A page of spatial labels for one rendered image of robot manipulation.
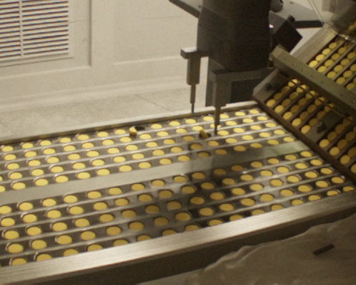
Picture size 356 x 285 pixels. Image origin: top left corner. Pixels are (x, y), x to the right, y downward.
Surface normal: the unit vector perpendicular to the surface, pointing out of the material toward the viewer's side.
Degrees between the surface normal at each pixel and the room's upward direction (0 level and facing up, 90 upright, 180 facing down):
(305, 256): 28
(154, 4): 90
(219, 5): 99
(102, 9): 90
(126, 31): 90
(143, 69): 90
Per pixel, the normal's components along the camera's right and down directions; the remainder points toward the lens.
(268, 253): 0.05, -0.62
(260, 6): 0.38, 0.58
